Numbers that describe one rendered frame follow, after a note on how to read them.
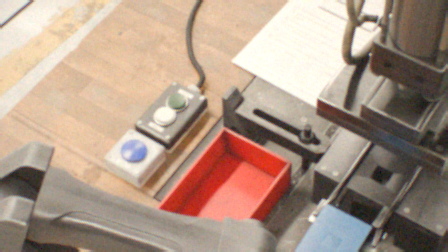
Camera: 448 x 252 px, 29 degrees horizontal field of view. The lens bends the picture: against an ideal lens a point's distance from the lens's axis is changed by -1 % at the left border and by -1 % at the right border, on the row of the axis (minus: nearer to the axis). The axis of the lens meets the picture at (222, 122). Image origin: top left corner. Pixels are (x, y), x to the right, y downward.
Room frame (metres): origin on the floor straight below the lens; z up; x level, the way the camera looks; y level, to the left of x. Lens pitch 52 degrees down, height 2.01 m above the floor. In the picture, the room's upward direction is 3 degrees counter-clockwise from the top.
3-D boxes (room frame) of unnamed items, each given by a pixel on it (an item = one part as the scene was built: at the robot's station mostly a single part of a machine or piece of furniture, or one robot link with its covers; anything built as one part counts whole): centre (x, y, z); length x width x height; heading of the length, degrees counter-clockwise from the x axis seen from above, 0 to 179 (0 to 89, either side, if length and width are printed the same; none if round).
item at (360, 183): (0.68, -0.23, 0.98); 0.20 x 0.10 x 0.01; 54
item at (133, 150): (0.79, 0.14, 0.93); 0.04 x 0.04 x 0.02
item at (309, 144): (0.79, -0.09, 0.95); 0.15 x 0.03 x 0.10; 54
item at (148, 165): (0.79, 0.14, 0.90); 0.07 x 0.07 x 0.06; 54
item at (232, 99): (0.83, -0.04, 0.95); 0.06 x 0.03 x 0.09; 54
